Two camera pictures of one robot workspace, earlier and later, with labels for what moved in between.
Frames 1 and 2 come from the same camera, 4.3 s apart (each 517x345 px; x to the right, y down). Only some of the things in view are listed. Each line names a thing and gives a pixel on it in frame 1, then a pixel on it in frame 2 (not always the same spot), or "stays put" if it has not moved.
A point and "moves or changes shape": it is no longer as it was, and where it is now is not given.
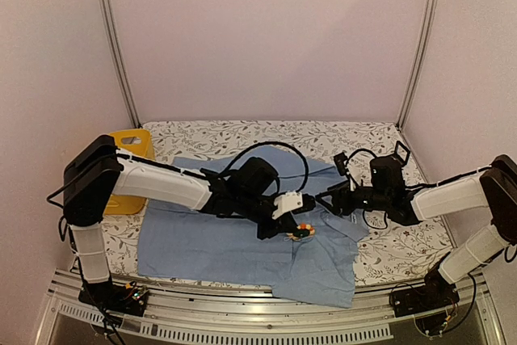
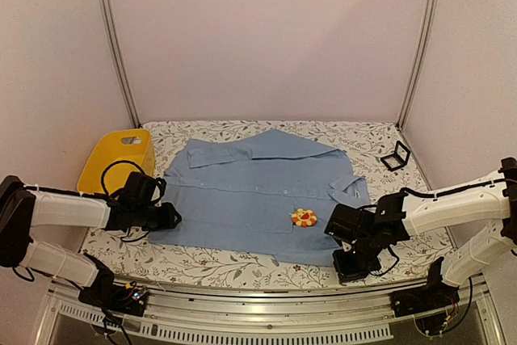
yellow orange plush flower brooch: (303, 230) to (304, 217)
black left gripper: (286, 223) to (168, 219)
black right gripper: (340, 192) to (346, 274)
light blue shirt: (313, 259) moves or changes shape
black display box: (400, 161) stays put
